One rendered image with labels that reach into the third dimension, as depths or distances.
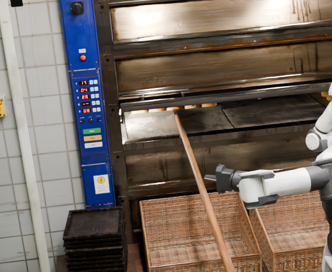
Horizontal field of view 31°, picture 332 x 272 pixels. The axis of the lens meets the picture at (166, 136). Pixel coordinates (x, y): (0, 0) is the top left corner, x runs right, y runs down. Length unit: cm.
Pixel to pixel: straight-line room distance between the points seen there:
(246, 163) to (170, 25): 86
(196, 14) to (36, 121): 97
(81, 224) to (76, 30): 95
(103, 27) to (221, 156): 94
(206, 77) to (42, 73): 82
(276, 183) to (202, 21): 115
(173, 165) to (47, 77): 81
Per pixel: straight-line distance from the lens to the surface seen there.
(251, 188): 211
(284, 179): 211
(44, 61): 298
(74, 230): 295
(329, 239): 257
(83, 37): 292
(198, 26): 297
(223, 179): 243
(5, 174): 319
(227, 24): 300
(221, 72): 305
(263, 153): 326
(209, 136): 314
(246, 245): 323
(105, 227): 294
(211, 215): 227
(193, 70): 303
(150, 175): 317
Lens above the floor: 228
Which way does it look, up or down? 20 degrees down
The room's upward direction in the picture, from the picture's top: 4 degrees counter-clockwise
